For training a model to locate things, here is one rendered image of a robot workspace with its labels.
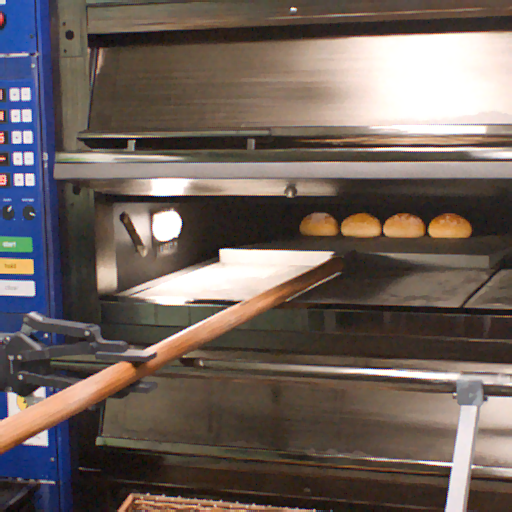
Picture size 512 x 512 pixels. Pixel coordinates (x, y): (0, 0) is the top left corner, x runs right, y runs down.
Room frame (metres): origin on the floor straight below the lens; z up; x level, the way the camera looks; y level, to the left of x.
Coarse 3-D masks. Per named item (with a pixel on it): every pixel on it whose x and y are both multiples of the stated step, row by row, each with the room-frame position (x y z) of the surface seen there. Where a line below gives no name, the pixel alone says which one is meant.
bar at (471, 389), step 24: (72, 360) 1.70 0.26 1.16; (96, 360) 1.68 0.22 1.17; (120, 360) 1.67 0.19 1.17; (192, 360) 1.64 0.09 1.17; (216, 360) 1.63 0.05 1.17; (240, 360) 1.62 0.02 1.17; (264, 360) 1.62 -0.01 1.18; (288, 384) 1.60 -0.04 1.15; (312, 384) 1.58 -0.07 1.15; (336, 384) 1.57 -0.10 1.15; (360, 384) 1.56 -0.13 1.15; (384, 384) 1.55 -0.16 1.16; (408, 384) 1.54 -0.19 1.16; (432, 384) 1.52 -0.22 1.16; (456, 384) 1.51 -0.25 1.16; (480, 384) 1.50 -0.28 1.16; (504, 384) 1.49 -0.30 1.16; (456, 456) 1.45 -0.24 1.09; (456, 480) 1.43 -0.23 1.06; (456, 504) 1.41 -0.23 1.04
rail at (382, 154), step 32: (64, 160) 1.96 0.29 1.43; (96, 160) 1.94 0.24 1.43; (128, 160) 1.92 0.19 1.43; (160, 160) 1.90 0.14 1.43; (192, 160) 1.88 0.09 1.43; (224, 160) 1.87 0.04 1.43; (256, 160) 1.85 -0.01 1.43; (288, 160) 1.83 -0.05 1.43; (320, 160) 1.82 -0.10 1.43; (352, 160) 1.80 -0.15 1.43; (384, 160) 1.78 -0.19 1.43; (416, 160) 1.77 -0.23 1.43; (448, 160) 1.75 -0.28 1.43; (480, 160) 1.74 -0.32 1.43
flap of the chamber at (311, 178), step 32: (128, 192) 2.09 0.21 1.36; (160, 192) 2.07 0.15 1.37; (192, 192) 2.05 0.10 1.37; (224, 192) 2.03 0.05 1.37; (256, 192) 2.01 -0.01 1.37; (320, 192) 1.97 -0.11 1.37; (352, 192) 1.95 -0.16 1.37; (384, 192) 1.93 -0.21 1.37; (416, 192) 1.91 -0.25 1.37; (448, 192) 1.89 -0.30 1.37; (480, 192) 1.88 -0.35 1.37
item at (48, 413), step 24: (336, 264) 2.29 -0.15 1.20; (288, 288) 2.03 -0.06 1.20; (240, 312) 1.82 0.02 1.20; (192, 336) 1.65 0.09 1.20; (216, 336) 1.72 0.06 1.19; (168, 360) 1.56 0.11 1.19; (96, 384) 1.38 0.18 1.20; (120, 384) 1.43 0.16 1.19; (48, 408) 1.28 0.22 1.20; (72, 408) 1.32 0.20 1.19; (0, 432) 1.19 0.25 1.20; (24, 432) 1.22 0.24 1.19
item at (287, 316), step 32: (128, 320) 2.08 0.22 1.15; (160, 320) 2.06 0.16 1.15; (192, 320) 2.04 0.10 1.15; (256, 320) 2.00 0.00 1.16; (288, 320) 1.98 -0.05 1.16; (320, 320) 1.96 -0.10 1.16; (352, 320) 1.95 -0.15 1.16; (384, 320) 1.93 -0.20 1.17; (416, 320) 1.91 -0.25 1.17; (448, 320) 1.89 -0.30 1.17; (480, 320) 1.88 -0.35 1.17
